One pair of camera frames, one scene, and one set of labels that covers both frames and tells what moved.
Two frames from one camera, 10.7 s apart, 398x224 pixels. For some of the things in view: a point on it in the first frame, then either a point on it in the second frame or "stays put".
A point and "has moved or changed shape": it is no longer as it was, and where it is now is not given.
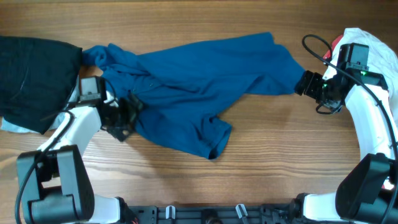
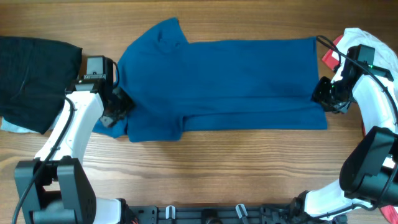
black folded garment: x=38 y=78 stays put
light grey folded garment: x=8 y=126 stays put
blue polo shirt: x=183 y=86 has moved or changed shape
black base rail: x=239 y=214 stays put
